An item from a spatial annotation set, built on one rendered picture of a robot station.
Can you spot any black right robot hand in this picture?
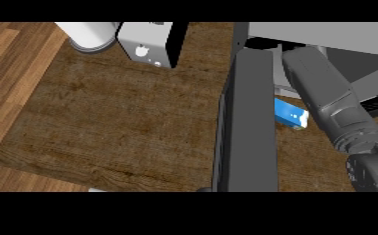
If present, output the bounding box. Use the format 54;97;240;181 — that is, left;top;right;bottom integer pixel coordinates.
245;37;285;51

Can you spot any grey microwave body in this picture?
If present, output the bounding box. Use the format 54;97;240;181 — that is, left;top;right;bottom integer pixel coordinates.
230;21;378;117

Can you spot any blue and white milk carton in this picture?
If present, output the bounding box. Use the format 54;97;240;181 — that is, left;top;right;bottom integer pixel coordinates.
273;97;310;131

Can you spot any white and black box appliance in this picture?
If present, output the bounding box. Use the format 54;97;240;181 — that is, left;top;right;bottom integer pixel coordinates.
115;21;190;70

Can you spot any white cylindrical container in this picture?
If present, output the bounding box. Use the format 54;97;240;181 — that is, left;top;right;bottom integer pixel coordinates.
53;21;121;54

